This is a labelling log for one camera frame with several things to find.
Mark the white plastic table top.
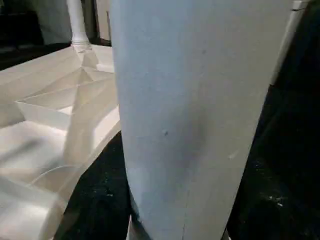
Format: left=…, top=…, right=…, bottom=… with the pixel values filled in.
left=0, top=44, right=123, bottom=240

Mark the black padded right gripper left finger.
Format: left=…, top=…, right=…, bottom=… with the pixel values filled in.
left=52, top=131, right=135, bottom=240

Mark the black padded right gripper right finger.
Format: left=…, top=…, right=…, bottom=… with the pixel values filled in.
left=225, top=147, right=320, bottom=240

